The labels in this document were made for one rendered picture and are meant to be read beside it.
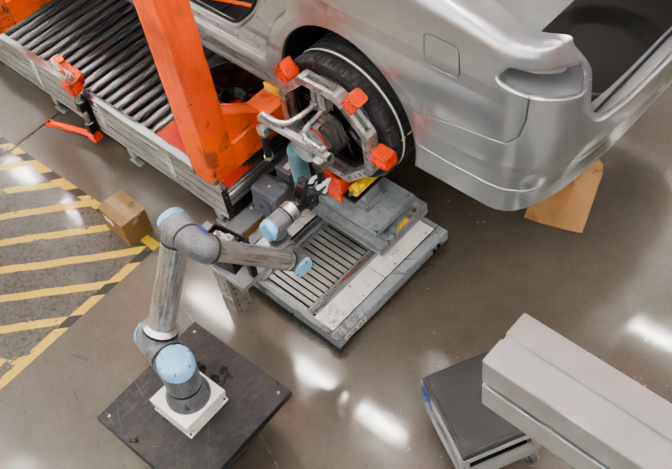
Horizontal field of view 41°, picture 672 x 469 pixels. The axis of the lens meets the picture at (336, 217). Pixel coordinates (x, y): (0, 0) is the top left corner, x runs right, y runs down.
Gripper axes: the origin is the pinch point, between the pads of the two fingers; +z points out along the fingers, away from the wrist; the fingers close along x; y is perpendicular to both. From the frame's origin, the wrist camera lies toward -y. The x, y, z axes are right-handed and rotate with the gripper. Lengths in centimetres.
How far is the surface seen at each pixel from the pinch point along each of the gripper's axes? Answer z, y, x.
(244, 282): -46, 38, -13
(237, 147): 0, 19, -60
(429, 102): 33, -36, 33
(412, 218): 45, 67, 8
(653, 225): 123, 83, 99
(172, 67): -19, -44, -62
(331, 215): 21, 66, -26
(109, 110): -10, 44, -161
